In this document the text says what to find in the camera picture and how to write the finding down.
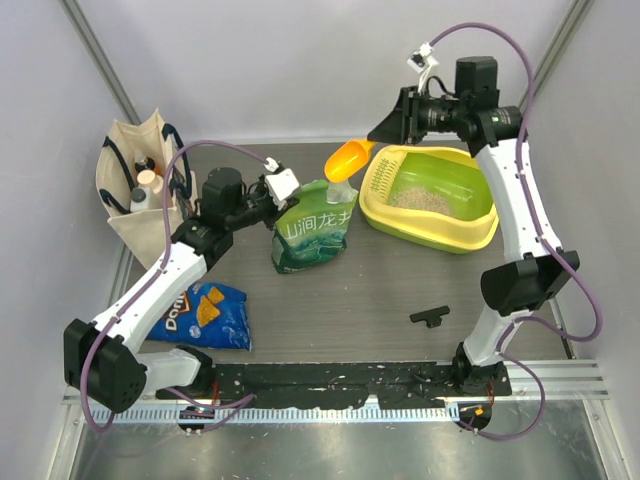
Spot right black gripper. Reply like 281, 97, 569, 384
369, 86, 468, 146

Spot green cat litter bag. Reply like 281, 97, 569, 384
271, 179, 358, 274

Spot yellow plastic scoop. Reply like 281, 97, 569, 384
324, 139, 376, 183

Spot black bag clip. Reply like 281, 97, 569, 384
409, 305, 451, 329

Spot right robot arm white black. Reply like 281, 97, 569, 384
368, 56, 580, 395

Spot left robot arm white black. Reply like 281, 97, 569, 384
63, 166, 300, 414

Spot clean litter pellets in box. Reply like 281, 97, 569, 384
388, 187, 452, 216

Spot yellow green litter box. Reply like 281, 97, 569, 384
359, 146, 499, 254

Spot blue Doritos chip bag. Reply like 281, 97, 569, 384
146, 282, 252, 351

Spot white bottle in tote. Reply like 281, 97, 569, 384
137, 170, 164, 196

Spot grey capped bottle in tote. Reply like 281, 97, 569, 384
130, 187, 157, 213

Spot beige canvas tote bag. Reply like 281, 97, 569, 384
95, 111, 198, 269

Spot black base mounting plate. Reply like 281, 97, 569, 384
180, 362, 512, 410

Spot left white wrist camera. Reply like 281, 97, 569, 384
265, 157, 300, 211

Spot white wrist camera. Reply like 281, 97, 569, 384
265, 157, 300, 211
406, 42, 439, 94

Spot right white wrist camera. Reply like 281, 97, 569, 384
406, 42, 439, 94

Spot aluminium rail frame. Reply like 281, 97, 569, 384
62, 357, 612, 425

